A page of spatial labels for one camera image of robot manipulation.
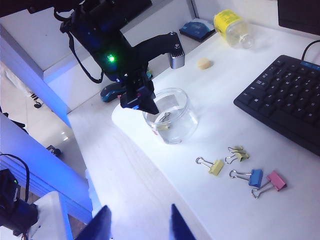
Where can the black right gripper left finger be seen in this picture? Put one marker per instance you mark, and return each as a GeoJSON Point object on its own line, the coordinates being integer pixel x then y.
{"type": "Point", "coordinates": [102, 225]}

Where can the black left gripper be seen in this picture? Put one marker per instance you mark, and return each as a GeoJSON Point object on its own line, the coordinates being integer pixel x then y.
{"type": "Point", "coordinates": [135, 87]}

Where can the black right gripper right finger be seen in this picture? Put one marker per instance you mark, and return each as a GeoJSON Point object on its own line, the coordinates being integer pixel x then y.
{"type": "Point", "coordinates": [178, 225]}

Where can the round transparent plastic box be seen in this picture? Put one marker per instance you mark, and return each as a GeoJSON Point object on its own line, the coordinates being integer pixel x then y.
{"type": "Point", "coordinates": [182, 125]}

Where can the yellow binder clip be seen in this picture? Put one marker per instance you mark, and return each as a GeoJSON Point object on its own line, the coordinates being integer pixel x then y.
{"type": "Point", "coordinates": [165, 126]}
{"type": "Point", "coordinates": [217, 167]}
{"type": "Point", "coordinates": [241, 155]}

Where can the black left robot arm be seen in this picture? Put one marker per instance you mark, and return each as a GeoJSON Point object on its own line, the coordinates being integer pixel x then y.
{"type": "Point", "coordinates": [100, 32]}

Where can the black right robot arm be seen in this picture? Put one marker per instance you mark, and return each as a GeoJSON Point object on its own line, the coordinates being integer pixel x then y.
{"type": "Point", "coordinates": [10, 200]}

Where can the teal binder clip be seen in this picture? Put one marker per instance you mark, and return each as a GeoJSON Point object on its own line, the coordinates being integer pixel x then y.
{"type": "Point", "coordinates": [149, 74]}

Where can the dark blue computer mouse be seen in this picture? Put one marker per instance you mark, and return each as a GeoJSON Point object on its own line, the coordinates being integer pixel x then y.
{"type": "Point", "coordinates": [110, 93]}

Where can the pale yellow bottle cap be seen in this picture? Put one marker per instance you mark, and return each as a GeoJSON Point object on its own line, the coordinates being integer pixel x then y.
{"type": "Point", "coordinates": [204, 63]}

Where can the white raised desk board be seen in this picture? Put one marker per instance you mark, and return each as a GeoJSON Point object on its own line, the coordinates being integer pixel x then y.
{"type": "Point", "coordinates": [225, 112]}

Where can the blue and black eraser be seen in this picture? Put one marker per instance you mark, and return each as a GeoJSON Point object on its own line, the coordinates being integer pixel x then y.
{"type": "Point", "coordinates": [197, 30]}

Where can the blue binder clip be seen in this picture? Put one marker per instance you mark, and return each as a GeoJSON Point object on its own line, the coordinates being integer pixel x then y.
{"type": "Point", "coordinates": [256, 177]}

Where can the pink binder clip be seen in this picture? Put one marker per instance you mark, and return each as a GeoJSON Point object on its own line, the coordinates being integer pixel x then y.
{"type": "Point", "coordinates": [277, 180]}

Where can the clear bottle with yellow label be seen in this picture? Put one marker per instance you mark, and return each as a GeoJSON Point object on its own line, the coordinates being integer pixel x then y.
{"type": "Point", "coordinates": [230, 25]}

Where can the black computer keyboard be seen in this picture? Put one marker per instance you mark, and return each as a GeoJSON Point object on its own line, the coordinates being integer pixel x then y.
{"type": "Point", "coordinates": [282, 100]}

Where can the black computer monitor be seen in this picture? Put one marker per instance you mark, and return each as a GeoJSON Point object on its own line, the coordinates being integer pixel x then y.
{"type": "Point", "coordinates": [300, 15]}

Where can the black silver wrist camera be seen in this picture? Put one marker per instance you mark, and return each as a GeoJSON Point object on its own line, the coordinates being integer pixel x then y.
{"type": "Point", "coordinates": [177, 61]}

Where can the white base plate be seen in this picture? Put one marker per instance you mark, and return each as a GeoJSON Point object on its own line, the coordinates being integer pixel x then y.
{"type": "Point", "coordinates": [50, 212]}

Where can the white frame beam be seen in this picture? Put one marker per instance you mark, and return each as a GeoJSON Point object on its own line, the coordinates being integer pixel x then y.
{"type": "Point", "coordinates": [50, 170]}
{"type": "Point", "coordinates": [37, 82]}

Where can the grey partition frame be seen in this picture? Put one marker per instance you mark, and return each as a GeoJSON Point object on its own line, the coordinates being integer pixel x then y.
{"type": "Point", "coordinates": [192, 8]}

